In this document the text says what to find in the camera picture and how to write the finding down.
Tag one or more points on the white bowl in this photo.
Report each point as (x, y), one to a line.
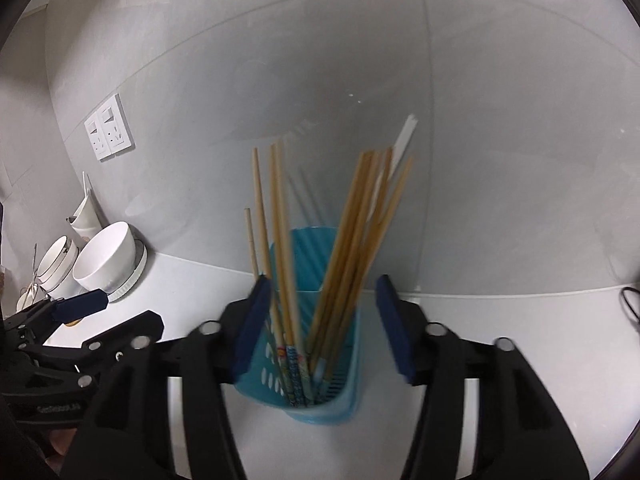
(107, 260)

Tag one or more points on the pale chopstick right group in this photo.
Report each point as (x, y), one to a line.
(357, 243)

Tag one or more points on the white wall socket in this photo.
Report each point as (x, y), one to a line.
(96, 137)
(114, 125)

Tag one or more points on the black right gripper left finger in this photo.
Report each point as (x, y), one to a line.
(126, 431)

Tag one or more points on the dark amber chopstick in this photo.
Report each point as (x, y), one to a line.
(287, 292)

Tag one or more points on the person's hand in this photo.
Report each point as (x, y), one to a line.
(60, 440)

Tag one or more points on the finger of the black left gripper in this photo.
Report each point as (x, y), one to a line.
(79, 307)

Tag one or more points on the amber chopstick far right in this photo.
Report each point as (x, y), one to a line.
(386, 204)

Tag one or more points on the white ribbed plate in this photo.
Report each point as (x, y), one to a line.
(140, 261)

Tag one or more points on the pale thin chopstick left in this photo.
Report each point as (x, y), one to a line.
(274, 315)

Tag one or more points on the blue plastic utensil holder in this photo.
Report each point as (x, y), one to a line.
(312, 247)

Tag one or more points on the amber chopstick right group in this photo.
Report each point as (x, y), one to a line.
(323, 312)

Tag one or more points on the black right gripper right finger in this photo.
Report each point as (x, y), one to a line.
(520, 432)

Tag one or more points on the stacked white bowls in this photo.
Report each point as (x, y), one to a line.
(53, 269)

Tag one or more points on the pale wooden chopstick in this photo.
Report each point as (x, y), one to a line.
(251, 243)

